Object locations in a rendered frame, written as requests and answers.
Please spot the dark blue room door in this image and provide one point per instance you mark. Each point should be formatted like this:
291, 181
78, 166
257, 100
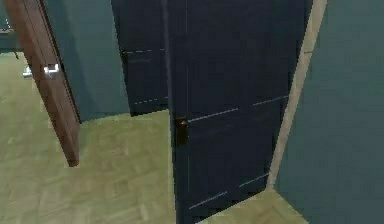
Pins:
230, 100
143, 56

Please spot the beige door frame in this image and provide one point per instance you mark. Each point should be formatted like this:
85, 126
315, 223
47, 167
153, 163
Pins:
296, 96

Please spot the brown wooden room door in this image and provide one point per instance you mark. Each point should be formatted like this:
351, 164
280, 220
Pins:
50, 86

